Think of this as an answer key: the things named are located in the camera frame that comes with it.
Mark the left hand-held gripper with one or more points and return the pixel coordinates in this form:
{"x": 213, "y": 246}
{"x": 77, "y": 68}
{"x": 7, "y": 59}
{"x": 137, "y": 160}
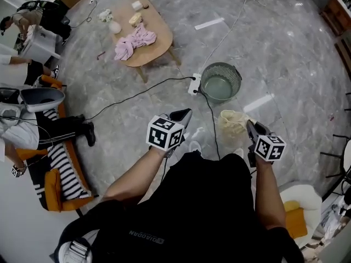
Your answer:
{"x": 161, "y": 136}

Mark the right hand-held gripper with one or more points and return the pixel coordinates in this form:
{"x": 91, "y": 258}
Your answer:
{"x": 270, "y": 148}

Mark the cream clothes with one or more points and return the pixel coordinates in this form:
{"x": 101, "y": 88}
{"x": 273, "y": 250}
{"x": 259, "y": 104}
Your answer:
{"x": 233, "y": 122}

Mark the green wire basket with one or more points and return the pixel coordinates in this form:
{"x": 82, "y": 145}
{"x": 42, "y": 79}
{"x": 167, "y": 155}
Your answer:
{"x": 220, "y": 85}

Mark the pink clothes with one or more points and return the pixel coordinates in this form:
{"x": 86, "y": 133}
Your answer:
{"x": 131, "y": 41}

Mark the person's right forearm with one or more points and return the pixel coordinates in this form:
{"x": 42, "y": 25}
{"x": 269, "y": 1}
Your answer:
{"x": 270, "y": 196}

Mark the person's left forearm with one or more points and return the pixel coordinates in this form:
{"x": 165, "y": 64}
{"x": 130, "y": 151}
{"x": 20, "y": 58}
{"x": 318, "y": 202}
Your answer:
{"x": 134, "y": 177}

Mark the person's right white shoe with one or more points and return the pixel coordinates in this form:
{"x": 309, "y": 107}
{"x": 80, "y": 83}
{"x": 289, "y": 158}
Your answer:
{"x": 238, "y": 153}

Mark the person's black clothing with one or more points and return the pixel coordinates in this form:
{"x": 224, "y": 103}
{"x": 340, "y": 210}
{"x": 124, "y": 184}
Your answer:
{"x": 192, "y": 210}

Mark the yellow seat cushion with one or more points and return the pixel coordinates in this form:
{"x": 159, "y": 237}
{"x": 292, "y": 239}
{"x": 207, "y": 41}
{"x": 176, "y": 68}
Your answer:
{"x": 290, "y": 205}

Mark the white petal floor chair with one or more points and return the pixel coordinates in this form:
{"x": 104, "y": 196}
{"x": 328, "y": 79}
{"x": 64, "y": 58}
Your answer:
{"x": 310, "y": 199}

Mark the wooden oval table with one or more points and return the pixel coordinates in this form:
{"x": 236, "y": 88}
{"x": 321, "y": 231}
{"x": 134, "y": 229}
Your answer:
{"x": 153, "y": 40}

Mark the orange cushion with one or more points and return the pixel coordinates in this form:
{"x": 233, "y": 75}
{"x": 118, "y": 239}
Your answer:
{"x": 296, "y": 223}

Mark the black white striped blanket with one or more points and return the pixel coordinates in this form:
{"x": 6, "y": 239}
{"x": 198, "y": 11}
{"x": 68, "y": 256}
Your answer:
{"x": 64, "y": 171}

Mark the black handbag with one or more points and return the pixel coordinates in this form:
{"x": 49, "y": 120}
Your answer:
{"x": 346, "y": 196}

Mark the white vase with flowers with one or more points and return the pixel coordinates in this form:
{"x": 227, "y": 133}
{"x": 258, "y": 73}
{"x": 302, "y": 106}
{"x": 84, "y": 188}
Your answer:
{"x": 114, "y": 27}

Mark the cream round box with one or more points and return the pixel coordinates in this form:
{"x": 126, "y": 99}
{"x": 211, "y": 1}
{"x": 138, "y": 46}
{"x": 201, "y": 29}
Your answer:
{"x": 135, "y": 19}

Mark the white plastic bag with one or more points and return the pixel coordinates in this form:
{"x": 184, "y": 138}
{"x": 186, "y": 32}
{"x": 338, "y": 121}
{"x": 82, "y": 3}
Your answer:
{"x": 329, "y": 223}

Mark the orange armchair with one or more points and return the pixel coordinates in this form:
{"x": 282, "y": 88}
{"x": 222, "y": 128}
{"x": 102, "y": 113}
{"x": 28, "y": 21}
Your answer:
{"x": 52, "y": 188}

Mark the small white box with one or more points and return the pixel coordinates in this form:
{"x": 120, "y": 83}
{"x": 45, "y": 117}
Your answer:
{"x": 137, "y": 5}

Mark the dark wooden cabinet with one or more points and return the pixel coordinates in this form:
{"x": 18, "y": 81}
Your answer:
{"x": 337, "y": 15}

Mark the white square table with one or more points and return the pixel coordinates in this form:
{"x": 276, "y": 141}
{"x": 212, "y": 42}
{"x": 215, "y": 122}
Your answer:
{"x": 41, "y": 42}

